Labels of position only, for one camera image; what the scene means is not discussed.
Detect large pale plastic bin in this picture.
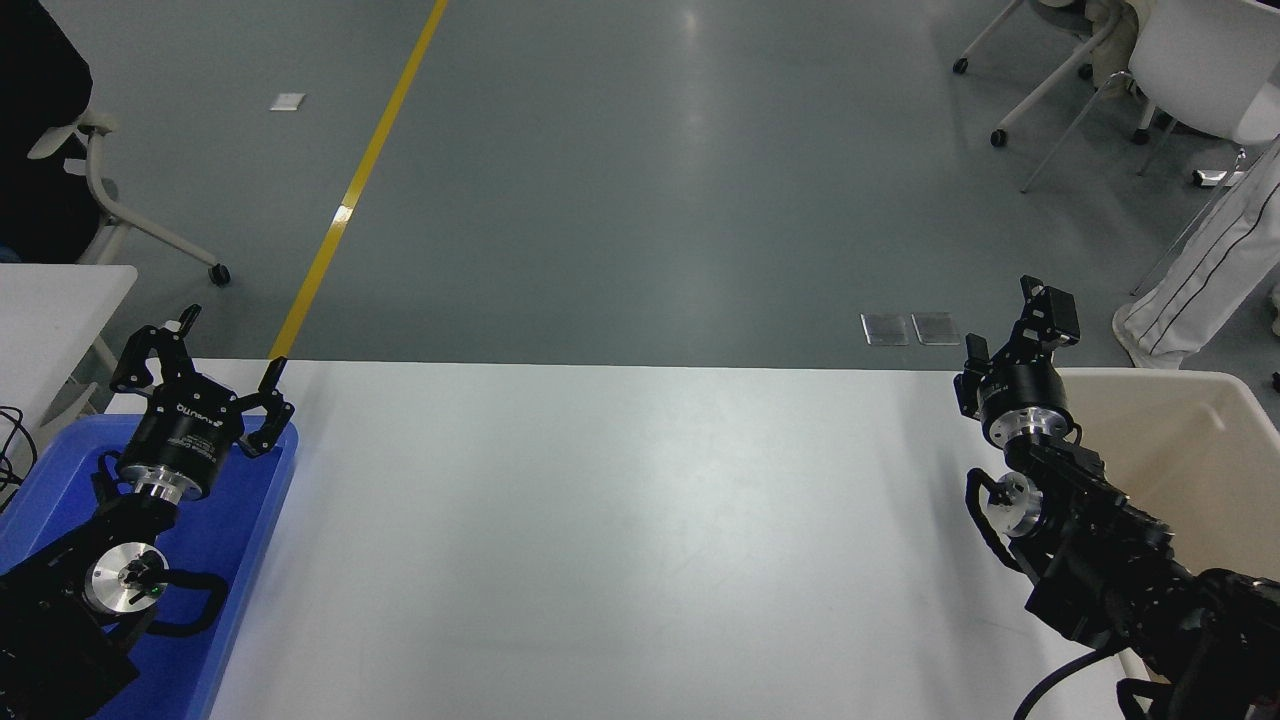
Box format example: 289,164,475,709
1050,367,1280,691

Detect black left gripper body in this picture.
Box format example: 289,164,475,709
118,380,247,495

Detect white shell chair metal legs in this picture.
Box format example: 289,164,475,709
1020,0,1280,296

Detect seated person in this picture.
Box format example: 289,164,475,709
0,0,101,263

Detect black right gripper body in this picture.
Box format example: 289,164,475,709
976,362,1071,429

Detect blue plastic tray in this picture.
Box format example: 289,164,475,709
0,415,299,720

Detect beige garment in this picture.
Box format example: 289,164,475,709
1030,0,1143,99

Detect walking person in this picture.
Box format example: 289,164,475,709
1113,135,1280,370

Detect thin black cable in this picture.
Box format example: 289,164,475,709
0,405,39,511

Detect white side table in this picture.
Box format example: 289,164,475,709
0,263,139,446

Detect white wheeled office chair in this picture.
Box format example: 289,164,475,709
28,108,232,288

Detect white chair with casters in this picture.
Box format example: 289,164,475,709
952,0,1151,149

